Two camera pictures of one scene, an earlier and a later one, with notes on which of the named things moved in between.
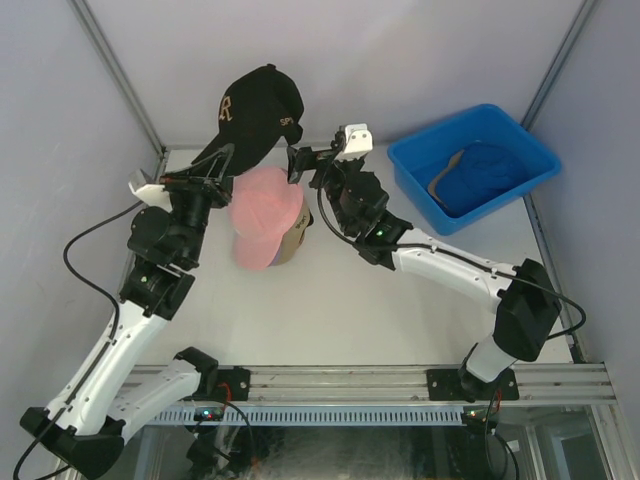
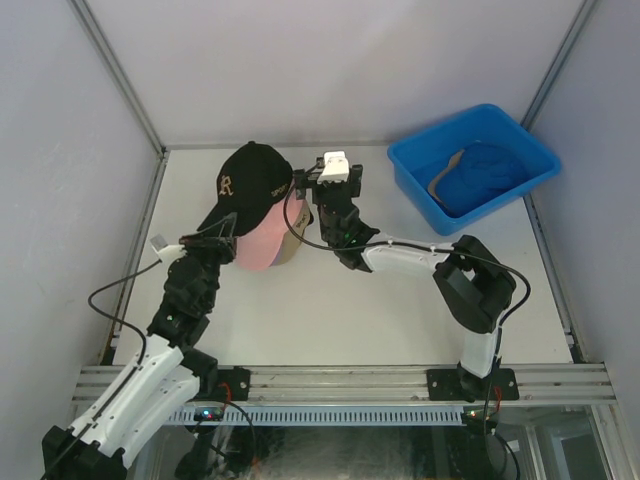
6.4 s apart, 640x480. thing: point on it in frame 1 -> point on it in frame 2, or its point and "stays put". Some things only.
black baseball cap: (259, 110) -> (251, 180)
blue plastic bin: (463, 168) stays put
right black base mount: (446, 385) stays put
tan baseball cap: (292, 240) stays put
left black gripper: (208, 178) -> (218, 238)
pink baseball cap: (263, 208) stays put
